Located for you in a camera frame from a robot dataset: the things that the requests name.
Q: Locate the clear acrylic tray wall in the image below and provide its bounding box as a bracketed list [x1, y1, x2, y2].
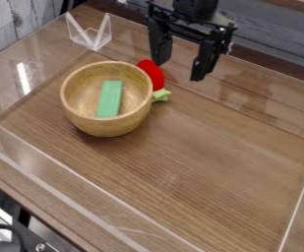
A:
[0, 125, 203, 252]

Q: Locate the brown wooden bowl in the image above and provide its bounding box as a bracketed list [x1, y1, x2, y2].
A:
[60, 61, 153, 137]

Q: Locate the black table leg bracket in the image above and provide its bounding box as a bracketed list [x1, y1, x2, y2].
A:
[13, 206, 66, 252]

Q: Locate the red plush strawberry toy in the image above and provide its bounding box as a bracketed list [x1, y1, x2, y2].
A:
[137, 59, 172, 101]

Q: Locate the black cable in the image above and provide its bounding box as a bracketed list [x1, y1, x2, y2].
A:
[0, 222, 29, 252]

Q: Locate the clear acrylic corner bracket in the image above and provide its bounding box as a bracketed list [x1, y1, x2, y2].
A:
[65, 13, 113, 51]

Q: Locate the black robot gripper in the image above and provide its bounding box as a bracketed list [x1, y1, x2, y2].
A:
[147, 0, 237, 82]

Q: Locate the green rectangular block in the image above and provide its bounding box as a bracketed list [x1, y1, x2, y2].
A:
[96, 80, 122, 118]

